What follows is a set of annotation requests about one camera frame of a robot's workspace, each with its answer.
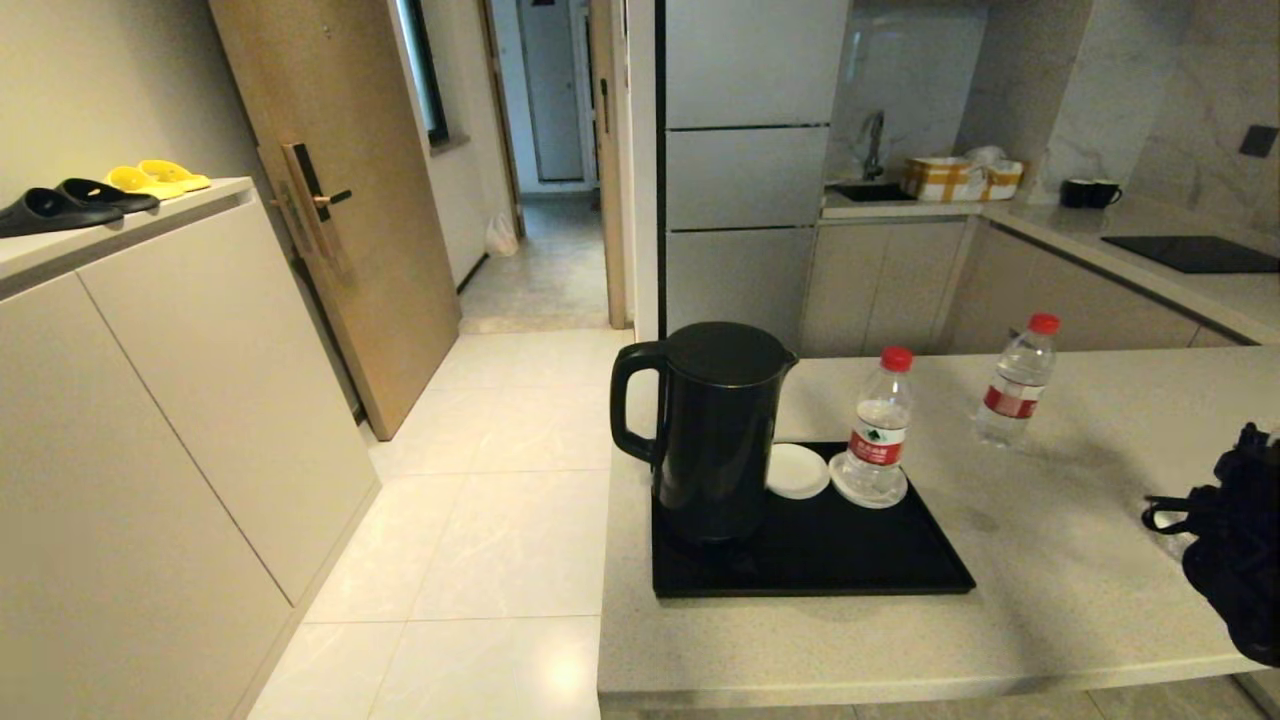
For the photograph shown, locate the black electric kettle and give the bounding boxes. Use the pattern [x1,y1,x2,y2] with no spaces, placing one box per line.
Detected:
[609,320,799,544]

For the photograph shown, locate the bronze door lock handle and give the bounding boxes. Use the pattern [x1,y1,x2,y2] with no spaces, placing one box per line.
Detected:
[270,142,353,261]

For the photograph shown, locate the yellow slipper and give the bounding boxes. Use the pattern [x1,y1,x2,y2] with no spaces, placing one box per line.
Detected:
[103,165,184,201]
[136,159,211,193]

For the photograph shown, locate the narrow wooden door leaf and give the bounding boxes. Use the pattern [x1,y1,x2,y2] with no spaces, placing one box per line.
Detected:
[588,0,631,329]

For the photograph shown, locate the black slipper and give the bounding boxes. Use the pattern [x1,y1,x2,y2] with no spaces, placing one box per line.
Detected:
[55,178,161,214]
[0,187,123,239]

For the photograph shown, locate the black rectangular tray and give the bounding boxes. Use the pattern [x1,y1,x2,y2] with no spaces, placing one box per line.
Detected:
[650,441,977,600]

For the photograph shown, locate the wooden entrance door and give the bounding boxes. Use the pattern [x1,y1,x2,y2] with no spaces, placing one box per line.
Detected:
[207,0,462,444]

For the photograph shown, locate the white hallway door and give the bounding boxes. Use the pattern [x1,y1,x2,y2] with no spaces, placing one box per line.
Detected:
[517,0,586,182]

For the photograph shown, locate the dark framed window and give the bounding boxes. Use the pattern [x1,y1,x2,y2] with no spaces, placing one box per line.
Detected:
[395,0,451,149]

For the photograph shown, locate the round white coaster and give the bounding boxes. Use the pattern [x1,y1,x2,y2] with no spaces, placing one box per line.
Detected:
[828,452,909,510]
[766,443,831,501]

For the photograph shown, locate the beige kitchen counter cabinets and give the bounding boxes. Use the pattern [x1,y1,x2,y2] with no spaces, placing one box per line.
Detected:
[800,198,1280,357]

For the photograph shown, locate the dark kitchen sink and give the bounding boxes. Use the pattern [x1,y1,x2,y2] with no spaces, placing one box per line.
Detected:
[828,182,916,204]

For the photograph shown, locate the chrome sink faucet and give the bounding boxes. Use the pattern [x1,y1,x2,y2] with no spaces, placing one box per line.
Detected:
[858,110,885,182]

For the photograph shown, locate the silver refrigerator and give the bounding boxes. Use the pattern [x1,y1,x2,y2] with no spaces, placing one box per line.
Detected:
[655,0,851,344]

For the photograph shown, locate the large yellow checked white box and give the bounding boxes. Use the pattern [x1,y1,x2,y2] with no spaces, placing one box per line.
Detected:
[902,157,988,203]

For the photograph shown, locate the clear water bottle red cap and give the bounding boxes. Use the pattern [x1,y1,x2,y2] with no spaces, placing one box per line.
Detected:
[843,346,915,501]
[975,313,1061,449]
[1160,510,1201,576]

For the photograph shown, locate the beige shoe cabinet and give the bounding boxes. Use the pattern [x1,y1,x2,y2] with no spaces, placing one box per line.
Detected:
[0,177,381,720]

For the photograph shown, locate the black induction cooktop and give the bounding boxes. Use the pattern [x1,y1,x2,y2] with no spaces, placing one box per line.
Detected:
[1100,235,1280,275]

